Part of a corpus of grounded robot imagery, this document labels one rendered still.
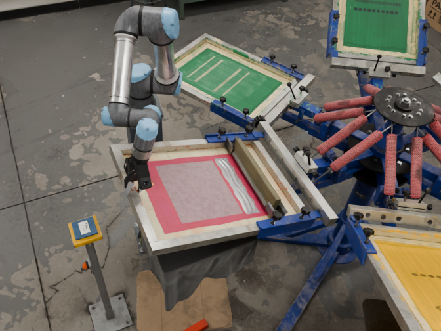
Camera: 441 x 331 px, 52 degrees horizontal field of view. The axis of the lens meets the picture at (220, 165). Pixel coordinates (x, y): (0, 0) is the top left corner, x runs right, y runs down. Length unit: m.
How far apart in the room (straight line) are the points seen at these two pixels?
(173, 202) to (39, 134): 2.32
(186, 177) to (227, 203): 0.22
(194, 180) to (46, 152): 2.06
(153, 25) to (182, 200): 0.72
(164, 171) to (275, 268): 1.39
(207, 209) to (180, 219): 0.14
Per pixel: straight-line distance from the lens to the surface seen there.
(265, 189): 2.03
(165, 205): 1.90
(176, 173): 2.05
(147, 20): 1.82
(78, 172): 3.69
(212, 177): 2.09
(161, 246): 1.71
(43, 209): 3.53
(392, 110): 2.37
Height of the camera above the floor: 2.72
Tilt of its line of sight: 48 degrees down
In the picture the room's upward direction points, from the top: 5 degrees clockwise
